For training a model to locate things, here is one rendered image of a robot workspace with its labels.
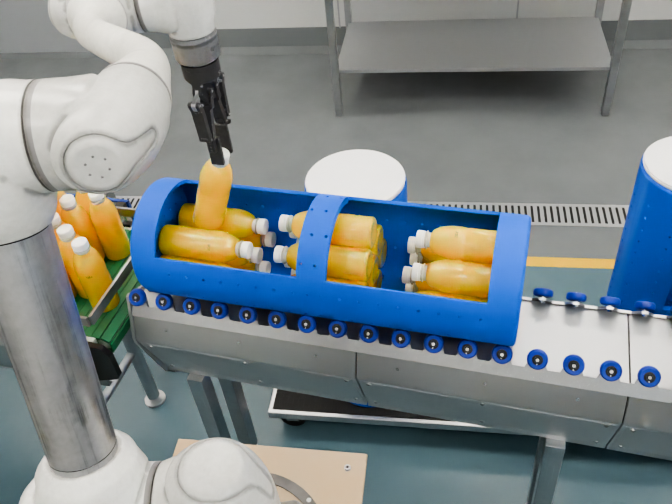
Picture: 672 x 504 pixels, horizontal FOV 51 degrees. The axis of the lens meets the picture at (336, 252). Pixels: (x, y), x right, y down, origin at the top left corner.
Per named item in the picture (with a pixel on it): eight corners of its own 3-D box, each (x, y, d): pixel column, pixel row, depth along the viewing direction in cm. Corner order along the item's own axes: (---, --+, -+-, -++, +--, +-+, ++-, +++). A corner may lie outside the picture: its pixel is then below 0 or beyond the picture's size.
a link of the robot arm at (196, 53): (223, 20, 134) (229, 49, 138) (180, 18, 136) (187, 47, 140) (204, 43, 128) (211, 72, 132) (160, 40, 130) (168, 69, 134)
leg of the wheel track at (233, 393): (256, 459, 248) (221, 345, 206) (240, 456, 249) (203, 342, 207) (261, 445, 252) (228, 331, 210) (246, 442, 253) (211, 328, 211)
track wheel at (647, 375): (663, 369, 143) (661, 366, 145) (639, 365, 144) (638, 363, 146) (660, 390, 144) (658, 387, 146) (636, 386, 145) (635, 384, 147)
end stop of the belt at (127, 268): (94, 325, 171) (90, 317, 169) (91, 324, 172) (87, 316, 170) (165, 221, 199) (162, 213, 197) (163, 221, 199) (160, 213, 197)
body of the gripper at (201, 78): (207, 69, 132) (217, 112, 138) (224, 48, 138) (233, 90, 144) (172, 67, 134) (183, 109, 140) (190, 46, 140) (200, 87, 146)
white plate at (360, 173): (419, 194, 184) (419, 198, 185) (386, 140, 204) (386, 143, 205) (318, 219, 180) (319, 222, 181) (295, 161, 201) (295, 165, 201)
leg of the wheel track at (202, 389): (241, 495, 238) (202, 383, 196) (226, 491, 240) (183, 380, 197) (247, 480, 242) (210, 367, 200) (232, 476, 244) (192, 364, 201)
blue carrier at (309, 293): (511, 374, 147) (526, 263, 131) (142, 314, 169) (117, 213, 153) (521, 294, 170) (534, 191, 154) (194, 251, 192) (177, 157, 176)
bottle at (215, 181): (220, 209, 170) (233, 147, 156) (225, 231, 166) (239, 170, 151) (190, 209, 168) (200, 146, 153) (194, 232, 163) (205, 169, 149)
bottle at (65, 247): (73, 290, 189) (46, 234, 175) (97, 276, 192) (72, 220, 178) (86, 304, 184) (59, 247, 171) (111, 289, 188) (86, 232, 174)
